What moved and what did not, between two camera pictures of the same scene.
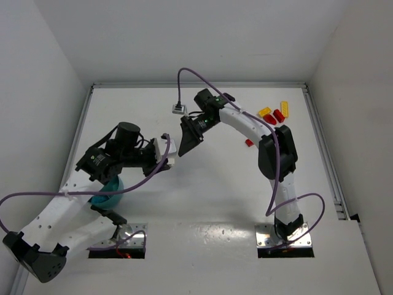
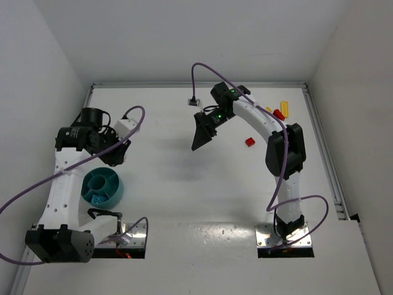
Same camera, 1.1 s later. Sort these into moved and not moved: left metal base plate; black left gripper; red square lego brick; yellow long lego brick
Moved: black left gripper
Not moved: yellow long lego brick; red square lego brick; left metal base plate
